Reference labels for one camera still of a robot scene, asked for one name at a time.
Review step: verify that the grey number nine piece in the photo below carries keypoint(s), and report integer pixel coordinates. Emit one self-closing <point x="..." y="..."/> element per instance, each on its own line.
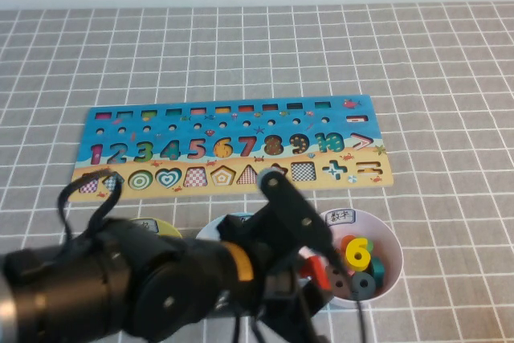
<point x="363" y="287"/>

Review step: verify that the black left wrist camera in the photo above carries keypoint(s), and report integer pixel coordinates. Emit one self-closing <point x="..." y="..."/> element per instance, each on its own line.
<point x="289" y="206"/>

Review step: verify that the wooden number puzzle board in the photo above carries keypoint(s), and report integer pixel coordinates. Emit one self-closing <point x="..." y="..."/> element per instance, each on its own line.
<point x="225" y="118"/>

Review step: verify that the teal number piece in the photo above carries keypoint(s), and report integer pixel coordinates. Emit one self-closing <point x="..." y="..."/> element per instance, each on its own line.
<point x="378" y="272"/>

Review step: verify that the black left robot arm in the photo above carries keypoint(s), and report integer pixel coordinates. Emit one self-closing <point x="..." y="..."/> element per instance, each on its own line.
<point x="100" y="287"/>

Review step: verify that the brown number eight piece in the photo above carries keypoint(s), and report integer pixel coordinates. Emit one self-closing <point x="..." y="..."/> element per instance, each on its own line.
<point x="340" y="282"/>

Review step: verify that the orange number piece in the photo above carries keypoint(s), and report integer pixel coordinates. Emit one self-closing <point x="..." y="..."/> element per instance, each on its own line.
<point x="347" y="242"/>

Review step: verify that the white bowl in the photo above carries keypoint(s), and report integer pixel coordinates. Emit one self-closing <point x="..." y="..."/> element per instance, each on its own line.
<point x="389" y="246"/>

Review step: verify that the yellow number six piece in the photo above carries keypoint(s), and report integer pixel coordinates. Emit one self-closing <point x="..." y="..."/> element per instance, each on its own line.
<point x="357" y="256"/>

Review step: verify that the green number piece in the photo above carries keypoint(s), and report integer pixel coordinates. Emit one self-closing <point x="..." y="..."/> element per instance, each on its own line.
<point x="369" y="246"/>

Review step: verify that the blue bowl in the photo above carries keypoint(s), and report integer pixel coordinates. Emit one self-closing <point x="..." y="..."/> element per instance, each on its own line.
<point x="206" y="230"/>

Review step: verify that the grey white-grid tablecloth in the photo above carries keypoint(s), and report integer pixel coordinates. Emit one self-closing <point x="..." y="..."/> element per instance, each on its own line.
<point x="441" y="118"/>

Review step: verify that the red number seven piece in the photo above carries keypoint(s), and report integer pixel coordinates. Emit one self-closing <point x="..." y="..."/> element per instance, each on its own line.
<point x="319" y="274"/>

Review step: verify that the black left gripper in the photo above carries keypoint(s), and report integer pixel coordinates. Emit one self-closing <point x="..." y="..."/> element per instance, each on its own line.
<point x="281" y="307"/>

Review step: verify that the yellow bowl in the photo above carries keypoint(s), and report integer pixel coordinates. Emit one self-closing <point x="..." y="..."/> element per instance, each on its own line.
<point x="164" y="227"/>

